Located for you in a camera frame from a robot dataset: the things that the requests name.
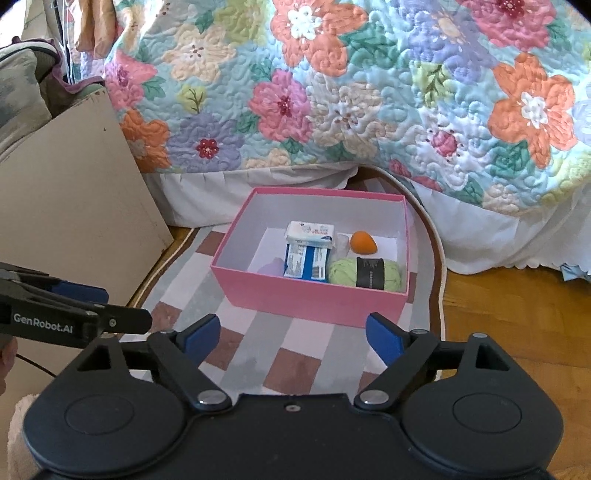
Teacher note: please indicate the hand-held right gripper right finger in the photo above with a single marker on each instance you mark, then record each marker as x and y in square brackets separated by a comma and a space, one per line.
[383, 333]

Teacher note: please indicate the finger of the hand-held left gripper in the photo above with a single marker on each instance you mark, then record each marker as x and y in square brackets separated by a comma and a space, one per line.
[129, 320]
[81, 291]

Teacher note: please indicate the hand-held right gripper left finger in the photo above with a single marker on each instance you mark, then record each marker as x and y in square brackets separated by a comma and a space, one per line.
[203, 333]

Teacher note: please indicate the light green yarn ball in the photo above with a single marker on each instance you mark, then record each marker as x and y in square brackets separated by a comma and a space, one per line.
[344, 272]

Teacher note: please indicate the pink cardboard box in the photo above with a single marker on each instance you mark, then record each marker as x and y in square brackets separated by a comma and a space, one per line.
[314, 300]

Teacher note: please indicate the orange makeup sponge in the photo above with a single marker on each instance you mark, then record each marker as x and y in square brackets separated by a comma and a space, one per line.
[363, 243]

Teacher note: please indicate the purple plush toy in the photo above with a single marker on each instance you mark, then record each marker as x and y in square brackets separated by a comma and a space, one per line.
[271, 268]

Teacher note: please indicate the clear floss pick box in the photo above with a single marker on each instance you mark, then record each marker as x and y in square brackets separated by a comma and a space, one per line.
[342, 247]

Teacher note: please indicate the white tissue pack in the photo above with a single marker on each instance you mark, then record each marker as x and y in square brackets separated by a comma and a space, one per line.
[309, 232]

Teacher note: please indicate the person's left hand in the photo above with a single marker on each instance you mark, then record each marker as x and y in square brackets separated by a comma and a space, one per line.
[5, 369]

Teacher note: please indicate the checked grey brown rug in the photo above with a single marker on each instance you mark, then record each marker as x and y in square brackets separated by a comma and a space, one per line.
[286, 350]

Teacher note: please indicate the fluffy pale pink mat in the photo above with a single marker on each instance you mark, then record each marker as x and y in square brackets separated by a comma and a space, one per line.
[21, 434]

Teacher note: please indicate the blue paper scrap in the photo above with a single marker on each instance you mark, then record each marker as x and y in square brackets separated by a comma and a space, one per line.
[577, 272]

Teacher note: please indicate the grey patterned cushion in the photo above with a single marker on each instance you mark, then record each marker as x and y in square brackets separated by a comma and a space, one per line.
[21, 92]

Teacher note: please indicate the floral quilted bedspread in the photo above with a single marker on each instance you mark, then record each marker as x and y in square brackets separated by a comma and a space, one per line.
[369, 92]

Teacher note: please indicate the hanging orange cloth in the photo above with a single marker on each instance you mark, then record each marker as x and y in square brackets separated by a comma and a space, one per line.
[94, 23]

